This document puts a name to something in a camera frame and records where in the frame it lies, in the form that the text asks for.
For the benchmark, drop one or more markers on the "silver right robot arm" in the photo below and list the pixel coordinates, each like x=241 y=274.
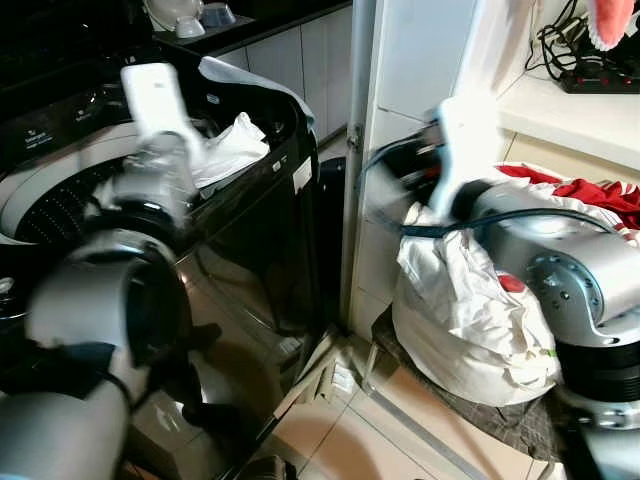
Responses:
x=580 y=270

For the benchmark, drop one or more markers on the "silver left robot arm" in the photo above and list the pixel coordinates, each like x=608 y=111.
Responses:
x=90 y=300

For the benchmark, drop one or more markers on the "grey washing machine lid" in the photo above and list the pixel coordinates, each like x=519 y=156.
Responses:
x=250 y=80

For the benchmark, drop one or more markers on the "black top-load washing machine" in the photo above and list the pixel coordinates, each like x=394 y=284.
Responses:
x=250 y=250

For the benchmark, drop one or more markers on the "grey metal pole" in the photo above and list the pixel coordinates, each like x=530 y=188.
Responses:
x=358 y=150

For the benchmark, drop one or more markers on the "red and white garment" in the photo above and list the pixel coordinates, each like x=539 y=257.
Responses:
x=590 y=190

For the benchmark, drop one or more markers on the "white laundry bundle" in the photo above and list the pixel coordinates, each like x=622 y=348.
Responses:
x=460 y=320

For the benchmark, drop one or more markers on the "black power strip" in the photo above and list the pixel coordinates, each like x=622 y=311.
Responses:
x=600 y=80

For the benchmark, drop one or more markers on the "white crumpled cloth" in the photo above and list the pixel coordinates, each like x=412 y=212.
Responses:
x=235 y=150

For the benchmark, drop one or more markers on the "pink fluffy duster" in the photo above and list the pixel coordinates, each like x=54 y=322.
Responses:
x=610 y=20

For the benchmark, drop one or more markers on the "small grey bowl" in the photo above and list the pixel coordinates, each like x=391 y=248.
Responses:
x=218 y=15

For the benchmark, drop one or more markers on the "white ceramic bowl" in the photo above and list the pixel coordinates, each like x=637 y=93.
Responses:
x=175 y=10

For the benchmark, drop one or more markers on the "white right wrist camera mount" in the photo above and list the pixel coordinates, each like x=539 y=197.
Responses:
x=468 y=140

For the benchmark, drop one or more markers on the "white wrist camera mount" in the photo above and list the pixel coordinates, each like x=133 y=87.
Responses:
x=468 y=140
x=160 y=100

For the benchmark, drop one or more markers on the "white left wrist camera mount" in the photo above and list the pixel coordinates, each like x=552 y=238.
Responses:
x=160 y=100

